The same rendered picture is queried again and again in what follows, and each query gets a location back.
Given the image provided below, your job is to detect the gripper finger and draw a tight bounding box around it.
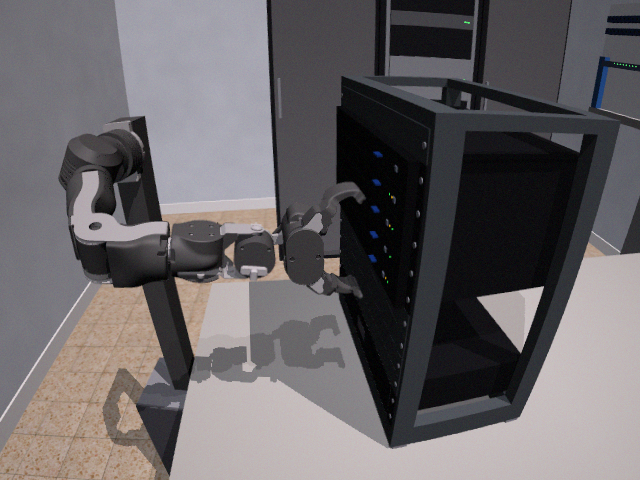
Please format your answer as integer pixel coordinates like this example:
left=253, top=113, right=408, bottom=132
left=306, top=271, right=363, bottom=299
left=302, top=182, right=366, bottom=233

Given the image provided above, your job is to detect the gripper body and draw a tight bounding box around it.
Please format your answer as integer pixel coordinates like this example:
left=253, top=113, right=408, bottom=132
left=272, top=202, right=329, bottom=285

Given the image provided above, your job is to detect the black server rack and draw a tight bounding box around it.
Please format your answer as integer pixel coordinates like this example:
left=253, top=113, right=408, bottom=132
left=336, top=76, right=621, bottom=449

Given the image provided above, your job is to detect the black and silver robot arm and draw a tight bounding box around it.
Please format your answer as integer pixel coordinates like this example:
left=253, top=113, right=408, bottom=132
left=58, top=121, right=276, bottom=288

